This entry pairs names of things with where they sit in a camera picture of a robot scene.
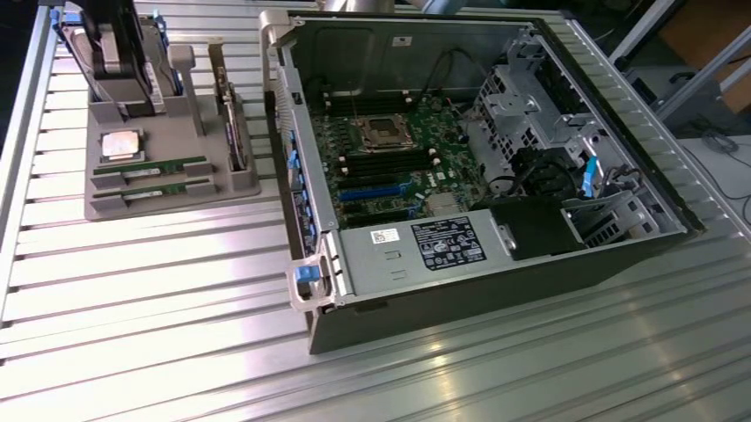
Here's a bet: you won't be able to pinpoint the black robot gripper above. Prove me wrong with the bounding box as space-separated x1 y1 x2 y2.
81 0 156 118

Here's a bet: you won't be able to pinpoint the green RAM stick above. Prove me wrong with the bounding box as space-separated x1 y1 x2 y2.
100 180 204 200
95 158 204 178

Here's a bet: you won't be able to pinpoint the black RAM slot bank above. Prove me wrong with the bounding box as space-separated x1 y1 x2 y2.
336 148 436 178
324 90 414 118

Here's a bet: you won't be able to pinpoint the hard disk in blue carrier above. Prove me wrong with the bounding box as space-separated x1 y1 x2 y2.
53 11 180 116

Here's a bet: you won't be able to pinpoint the silver CPU chip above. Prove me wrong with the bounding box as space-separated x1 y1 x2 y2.
100 129 145 160

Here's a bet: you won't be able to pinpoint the grey parts rack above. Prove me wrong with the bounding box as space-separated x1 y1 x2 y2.
83 43 263 222

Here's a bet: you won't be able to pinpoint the blue expansion slot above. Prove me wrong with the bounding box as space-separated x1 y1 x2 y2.
338 185 407 202

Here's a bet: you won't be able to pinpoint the green motherboard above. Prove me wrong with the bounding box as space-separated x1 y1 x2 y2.
308 94 492 229

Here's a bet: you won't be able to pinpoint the black expansion slot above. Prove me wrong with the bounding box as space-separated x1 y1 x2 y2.
340 204 412 225

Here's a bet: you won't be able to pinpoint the blue case release latch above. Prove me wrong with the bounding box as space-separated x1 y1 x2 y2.
295 262 323 287

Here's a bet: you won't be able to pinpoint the silver chipset heatsink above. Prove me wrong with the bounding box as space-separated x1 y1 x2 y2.
424 194 466 217

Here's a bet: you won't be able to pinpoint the silver metal disk bay cage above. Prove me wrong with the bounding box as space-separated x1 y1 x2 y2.
466 61 588 177

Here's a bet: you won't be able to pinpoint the silver power supply unit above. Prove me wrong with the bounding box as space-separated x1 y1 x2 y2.
336 207 519 305

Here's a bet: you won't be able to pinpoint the black plastic air shroud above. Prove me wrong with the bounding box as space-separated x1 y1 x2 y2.
488 196 590 263

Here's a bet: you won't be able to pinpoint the black open PC case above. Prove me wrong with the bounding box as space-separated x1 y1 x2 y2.
258 9 708 355

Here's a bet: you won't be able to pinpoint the black box under desk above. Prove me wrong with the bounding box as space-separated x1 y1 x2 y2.
622 65 724 128

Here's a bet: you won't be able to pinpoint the graphics card with metal bracket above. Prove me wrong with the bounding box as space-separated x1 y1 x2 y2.
207 38 252 173

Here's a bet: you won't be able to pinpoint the CPU socket with metal frame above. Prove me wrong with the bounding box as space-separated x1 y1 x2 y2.
350 113 414 154

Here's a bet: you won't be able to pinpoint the black wire loop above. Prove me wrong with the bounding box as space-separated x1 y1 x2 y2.
423 47 488 100

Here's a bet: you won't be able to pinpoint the black wire bundle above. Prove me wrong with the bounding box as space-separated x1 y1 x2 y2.
487 149 588 199

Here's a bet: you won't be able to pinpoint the blue flat wire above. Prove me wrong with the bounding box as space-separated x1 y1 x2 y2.
579 155 600 200

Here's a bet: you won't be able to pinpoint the aluminium profile frame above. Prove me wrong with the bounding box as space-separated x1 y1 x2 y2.
607 0 751 120

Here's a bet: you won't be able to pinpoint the black floor cables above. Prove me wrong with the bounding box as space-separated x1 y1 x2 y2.
691 114 751 156

